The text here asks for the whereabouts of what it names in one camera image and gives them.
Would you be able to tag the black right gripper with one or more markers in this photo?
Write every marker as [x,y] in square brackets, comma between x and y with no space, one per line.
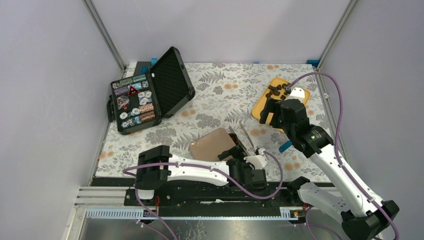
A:
[272,106]

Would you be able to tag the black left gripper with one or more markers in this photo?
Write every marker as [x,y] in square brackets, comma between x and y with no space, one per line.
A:
[237,153]

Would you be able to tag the long metal tongs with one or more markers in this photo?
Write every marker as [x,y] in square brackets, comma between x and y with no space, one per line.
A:
[244,139]

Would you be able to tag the brown square tin lid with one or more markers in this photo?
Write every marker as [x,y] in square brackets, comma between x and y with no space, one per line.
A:
[208,147]

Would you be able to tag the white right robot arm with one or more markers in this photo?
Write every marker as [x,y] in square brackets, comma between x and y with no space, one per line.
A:
[362,213]

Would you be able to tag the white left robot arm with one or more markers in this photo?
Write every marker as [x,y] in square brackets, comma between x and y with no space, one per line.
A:
[157,166]

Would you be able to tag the gold chocolate tin box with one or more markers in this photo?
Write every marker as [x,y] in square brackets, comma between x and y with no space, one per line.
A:
[234,138]

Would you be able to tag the yellow plastic tray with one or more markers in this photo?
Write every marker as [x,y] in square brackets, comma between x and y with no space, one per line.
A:
[260,105]

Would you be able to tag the blue toy brick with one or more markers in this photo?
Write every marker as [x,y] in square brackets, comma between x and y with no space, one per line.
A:
[285,146]

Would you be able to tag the floral tablecloth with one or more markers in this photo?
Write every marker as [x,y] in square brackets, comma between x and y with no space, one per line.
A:
[225,93]

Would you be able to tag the black open hard case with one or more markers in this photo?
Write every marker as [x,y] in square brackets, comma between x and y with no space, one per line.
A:
[143,100]

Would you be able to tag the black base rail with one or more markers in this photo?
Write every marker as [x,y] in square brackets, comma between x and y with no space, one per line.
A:
[187,199]

